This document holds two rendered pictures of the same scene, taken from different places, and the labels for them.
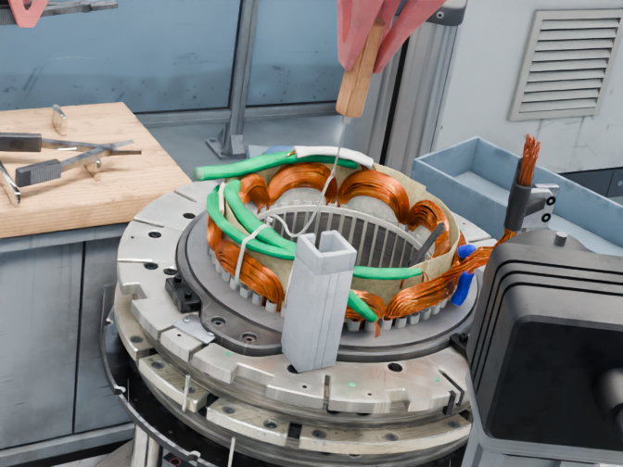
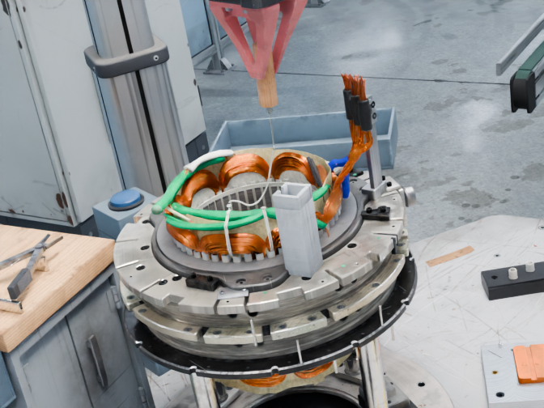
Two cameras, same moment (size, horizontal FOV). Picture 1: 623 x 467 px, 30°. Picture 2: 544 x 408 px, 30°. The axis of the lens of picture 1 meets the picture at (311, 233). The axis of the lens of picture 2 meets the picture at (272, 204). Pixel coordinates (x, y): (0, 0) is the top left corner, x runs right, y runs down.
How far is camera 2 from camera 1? 0.39 m
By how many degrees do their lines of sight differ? 21
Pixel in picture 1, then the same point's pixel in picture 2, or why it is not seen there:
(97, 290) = (84, 346)
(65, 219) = (53, 303)
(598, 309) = not seen: outside the picture
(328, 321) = (312, 235)
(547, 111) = not seen: hidden behind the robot
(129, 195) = (78, 266)
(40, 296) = (56, 370)
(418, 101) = (167, 122)
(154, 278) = (173, 286)
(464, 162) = (227, 142)
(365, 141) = (144, 168)
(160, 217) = (130, 257)
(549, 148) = not seen: hidden behind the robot
